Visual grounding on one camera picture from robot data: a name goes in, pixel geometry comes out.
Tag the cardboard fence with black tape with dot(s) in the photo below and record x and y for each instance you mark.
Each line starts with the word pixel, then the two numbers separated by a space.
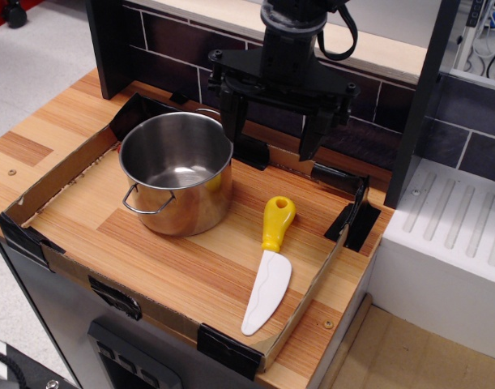
pixel 126 306

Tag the yellow white toy knife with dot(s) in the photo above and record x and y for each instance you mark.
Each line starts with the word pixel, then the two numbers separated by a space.
pixel 275 270

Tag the white ribbed sink drainer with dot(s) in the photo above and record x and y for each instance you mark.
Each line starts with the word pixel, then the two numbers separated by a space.
pixel 443 230

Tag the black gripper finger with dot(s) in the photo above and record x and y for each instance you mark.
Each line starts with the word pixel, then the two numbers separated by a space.
pixel 232 103
pixel 319 125

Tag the black vertical post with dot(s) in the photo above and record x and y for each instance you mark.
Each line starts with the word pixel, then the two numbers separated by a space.
pixel 439 60

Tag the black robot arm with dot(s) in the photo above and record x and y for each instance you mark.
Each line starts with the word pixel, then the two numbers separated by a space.
pixel 306 18

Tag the stainless steel pot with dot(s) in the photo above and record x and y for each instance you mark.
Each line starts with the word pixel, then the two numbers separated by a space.
pixel 179 166

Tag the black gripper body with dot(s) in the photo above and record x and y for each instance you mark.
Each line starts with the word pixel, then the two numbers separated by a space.
pixel 285 73

